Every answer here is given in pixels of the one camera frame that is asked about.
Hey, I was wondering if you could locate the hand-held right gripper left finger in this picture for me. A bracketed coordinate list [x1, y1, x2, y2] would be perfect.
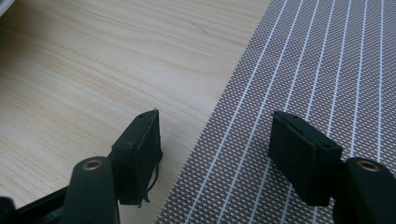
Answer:
[110, 108, 163, 208]

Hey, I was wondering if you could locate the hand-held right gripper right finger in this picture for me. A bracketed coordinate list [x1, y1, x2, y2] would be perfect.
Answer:
[268, 110, 345, 207]

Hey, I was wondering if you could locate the grey striped woven placemat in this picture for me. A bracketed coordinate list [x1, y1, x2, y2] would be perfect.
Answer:
[155, 0, 396, 224]

